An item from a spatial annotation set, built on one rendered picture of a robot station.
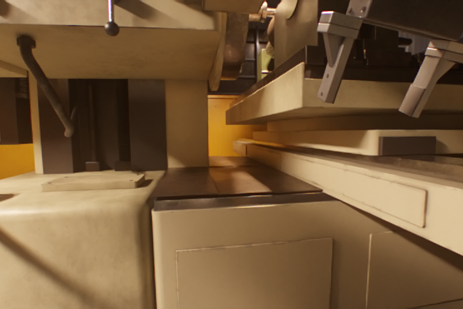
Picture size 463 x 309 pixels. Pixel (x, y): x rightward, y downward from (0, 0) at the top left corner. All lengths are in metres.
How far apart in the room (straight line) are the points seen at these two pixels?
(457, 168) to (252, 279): 0.60
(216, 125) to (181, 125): 1.79
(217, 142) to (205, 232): 2.39
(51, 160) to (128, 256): 0.83
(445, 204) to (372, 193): 0.17
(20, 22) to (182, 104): 0.76
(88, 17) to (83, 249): 0.62
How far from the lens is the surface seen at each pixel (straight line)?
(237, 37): 0.93
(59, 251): 0.88
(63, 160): 1.49
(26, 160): 3.64
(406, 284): 1.17
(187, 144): 1.34
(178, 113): 1.35
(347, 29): 0.34
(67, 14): 0.81
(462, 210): 0.54
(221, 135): 3.12
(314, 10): 0.72
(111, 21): 0.72
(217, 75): 0.96
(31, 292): 0.97
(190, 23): 0.74
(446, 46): 0.43
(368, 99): 0.68
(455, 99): 0.86
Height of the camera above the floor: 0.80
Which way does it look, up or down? 5 degrees down
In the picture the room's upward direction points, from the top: 1 degrees counter-clockwise
